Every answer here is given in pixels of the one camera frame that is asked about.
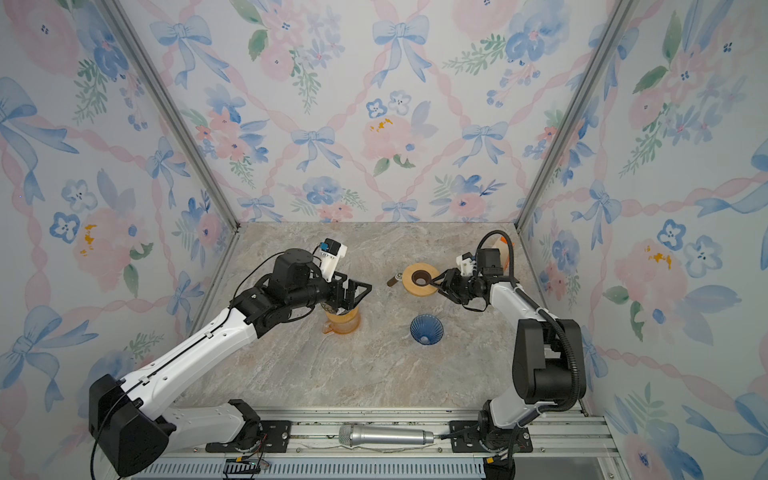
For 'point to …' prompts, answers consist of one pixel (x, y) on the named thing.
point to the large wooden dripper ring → (414, 289)
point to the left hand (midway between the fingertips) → (359, 280)
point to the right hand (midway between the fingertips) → (434, 283)
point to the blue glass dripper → (426, 329)
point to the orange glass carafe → (342, 324)
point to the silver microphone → (354, 435)
